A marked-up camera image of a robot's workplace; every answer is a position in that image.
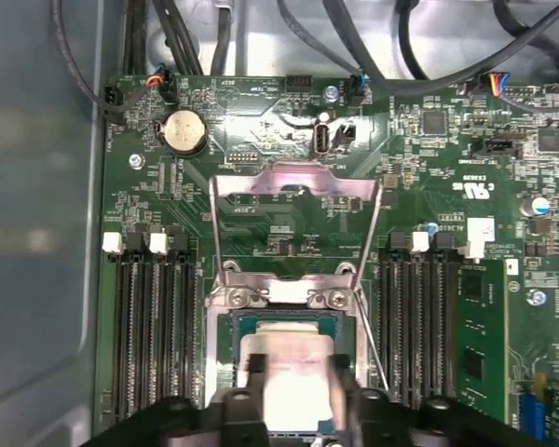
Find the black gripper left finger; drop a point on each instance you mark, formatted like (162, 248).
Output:
(249, 410)

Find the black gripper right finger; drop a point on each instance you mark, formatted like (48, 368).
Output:
(354, 419)

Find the silver CPU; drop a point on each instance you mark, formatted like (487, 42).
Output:
(293, 400)

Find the metal socket cover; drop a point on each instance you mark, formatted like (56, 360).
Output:
(307, 179)

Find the metal CPU socket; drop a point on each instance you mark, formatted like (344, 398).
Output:
(213, 354)

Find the RAM slot with white clips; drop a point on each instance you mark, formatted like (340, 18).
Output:
(121, 326)
(164, 326)
(411, 326)
(449, 326)

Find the blue expansion slot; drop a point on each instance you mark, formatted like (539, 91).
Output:
(533, 414)

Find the green motherboard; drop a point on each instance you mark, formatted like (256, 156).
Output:
(400, 223)

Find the silver motherboard screw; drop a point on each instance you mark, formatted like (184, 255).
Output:
(535, 296)
(330, 93)
(137, 161)

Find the internal USB port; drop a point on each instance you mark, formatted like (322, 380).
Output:
(322, 139)

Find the silver coin battery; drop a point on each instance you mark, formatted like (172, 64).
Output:
(182, 132)

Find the black open PC case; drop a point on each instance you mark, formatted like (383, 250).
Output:
(37, 186)

